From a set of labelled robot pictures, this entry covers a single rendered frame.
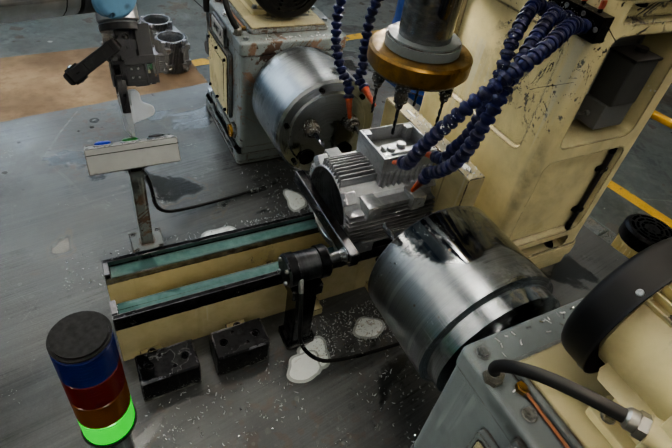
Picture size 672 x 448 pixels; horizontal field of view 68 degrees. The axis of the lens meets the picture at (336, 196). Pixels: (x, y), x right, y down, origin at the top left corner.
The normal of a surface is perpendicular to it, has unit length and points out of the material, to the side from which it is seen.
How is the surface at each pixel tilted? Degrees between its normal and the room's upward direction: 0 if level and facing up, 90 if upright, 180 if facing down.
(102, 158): 60
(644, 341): 68
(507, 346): 0
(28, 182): 0
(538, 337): 0
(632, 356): 87
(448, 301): 43
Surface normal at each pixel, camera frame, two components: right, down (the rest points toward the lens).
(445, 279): -0.47, -0.46
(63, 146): 0.13, -0.75
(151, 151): 0.44, 0.17
